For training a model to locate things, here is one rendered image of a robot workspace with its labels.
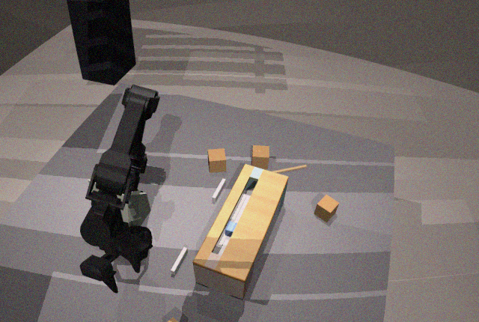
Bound blue cube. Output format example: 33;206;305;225
225;221;237;237

